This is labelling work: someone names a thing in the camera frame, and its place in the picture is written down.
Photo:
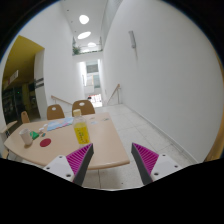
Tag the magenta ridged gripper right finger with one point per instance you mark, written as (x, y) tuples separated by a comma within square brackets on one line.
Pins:
[(153, 166)]

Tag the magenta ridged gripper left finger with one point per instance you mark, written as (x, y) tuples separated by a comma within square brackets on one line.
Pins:
[(72, 167)]

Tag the yellow liquid plastic bottle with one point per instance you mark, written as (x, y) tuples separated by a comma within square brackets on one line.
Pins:
[(80, 127)]

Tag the red round coaster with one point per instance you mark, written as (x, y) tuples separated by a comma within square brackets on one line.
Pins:
[(45, 142)]

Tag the beige wooden table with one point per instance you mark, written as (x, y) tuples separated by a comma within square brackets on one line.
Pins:
[(108, 149)]

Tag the light blue cloth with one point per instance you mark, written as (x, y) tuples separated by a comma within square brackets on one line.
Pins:
[(59, 123)]

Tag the green small object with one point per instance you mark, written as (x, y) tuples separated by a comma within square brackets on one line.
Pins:
[(34, 135)]

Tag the wooden chair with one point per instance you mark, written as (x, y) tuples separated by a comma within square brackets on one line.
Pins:
[(25, 117), (55, 112), (85, 106)]

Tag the white paper cup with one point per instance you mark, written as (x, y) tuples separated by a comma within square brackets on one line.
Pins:
[(26, 136)]

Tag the wooden chair right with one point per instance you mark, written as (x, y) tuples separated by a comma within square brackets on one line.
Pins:
[(85, 106)]

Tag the wooden chair far left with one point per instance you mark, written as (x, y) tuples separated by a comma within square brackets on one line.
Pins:
[(25, 117)]

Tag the wooden stair handrail left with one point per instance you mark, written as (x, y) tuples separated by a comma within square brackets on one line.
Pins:
[(56, 98)]

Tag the wooden stair handrail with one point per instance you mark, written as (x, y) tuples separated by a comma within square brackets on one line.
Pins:
[(56, 98), (115, 96)]

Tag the wooden stair handrail right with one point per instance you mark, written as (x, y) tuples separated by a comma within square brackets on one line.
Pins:
[(115, 96)]

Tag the green balcony plant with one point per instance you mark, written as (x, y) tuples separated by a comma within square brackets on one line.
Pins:
[(76, 50)]

